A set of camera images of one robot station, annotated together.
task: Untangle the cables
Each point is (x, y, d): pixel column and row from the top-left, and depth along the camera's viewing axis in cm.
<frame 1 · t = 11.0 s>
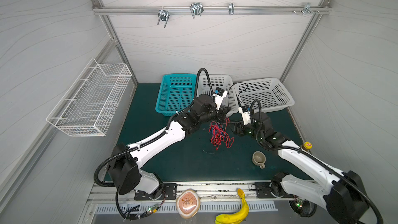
left hand: (233, 106, 71), fingers closed
right hand: (234, 118, 81), fingers open
white perforated basket right: (270, 92, 117), on the table
white perforated basket middle: (225, 82, 117), point 5 cm above the table
teal perforated basket: (174, 93, 117), on the table
olive ceramic cup: (258, 158, 85), on the table

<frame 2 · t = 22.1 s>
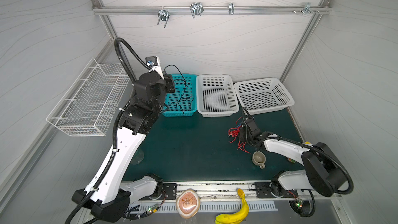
left hand: (167, 69, 62), fingers closed
right hand: (244, 129, 92), fingers open
the named things where they were.

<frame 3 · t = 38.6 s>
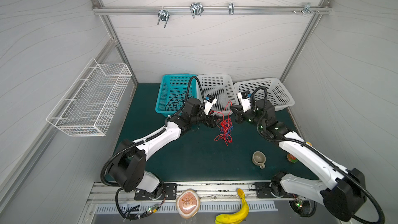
left hand: (220, 113, 79), fingers open
right hand: (233, 102, 76), fingers closed
the named things where they were.

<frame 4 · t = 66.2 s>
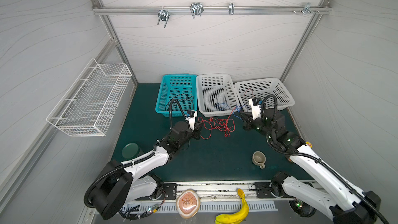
left hand: (204, 120, 82), fingers closed
right hand: (243, 109, 74), fingers closed
the named things where they were.

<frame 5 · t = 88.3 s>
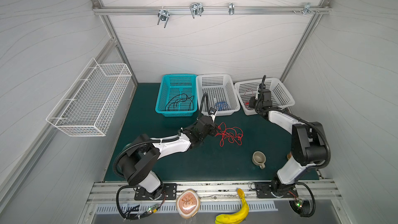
left hand: (216, 118, 87), fingers closed
right hand: (257, 94, 96), fingers open
the named things where they were.

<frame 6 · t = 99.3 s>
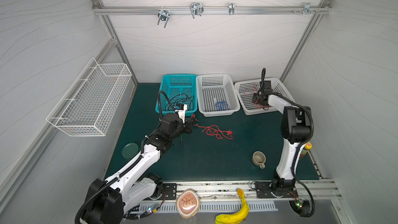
left hand: (197, 117, 79), fingers closed
right hand: (260, 95, 104), fingers open
the named things where they were.

